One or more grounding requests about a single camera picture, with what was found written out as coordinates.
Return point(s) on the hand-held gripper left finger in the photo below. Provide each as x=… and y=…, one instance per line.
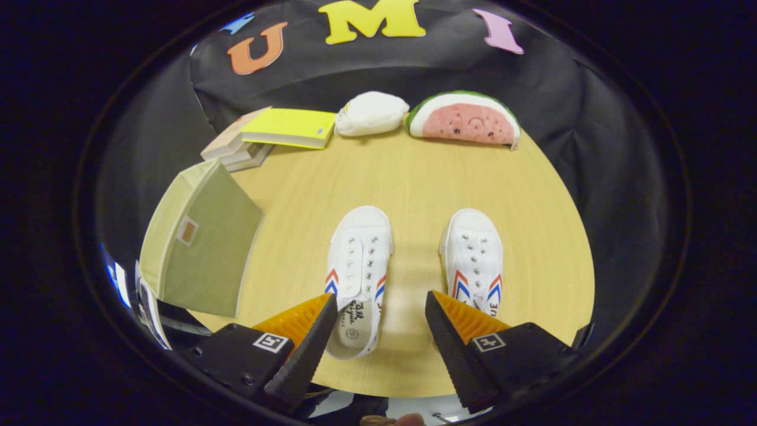
x=304, y=355

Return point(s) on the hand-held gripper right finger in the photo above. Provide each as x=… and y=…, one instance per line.
x=461, y=361

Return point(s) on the white shoe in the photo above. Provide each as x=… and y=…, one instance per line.
x=361, y=248
x=473, y=242

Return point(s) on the green fabric storage box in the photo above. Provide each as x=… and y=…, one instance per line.
x=207, y=266

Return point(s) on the grey book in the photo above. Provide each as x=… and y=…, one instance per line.
x=251, y=157

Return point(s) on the beige book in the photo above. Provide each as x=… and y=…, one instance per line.
x=227, y=142

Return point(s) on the yellow book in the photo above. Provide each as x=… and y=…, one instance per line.
x=290, y=127

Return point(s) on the watermelon slice plush toy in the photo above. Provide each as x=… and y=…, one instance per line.
x=467, y=121

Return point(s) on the white plush toy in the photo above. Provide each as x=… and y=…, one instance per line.
x=371, y=113

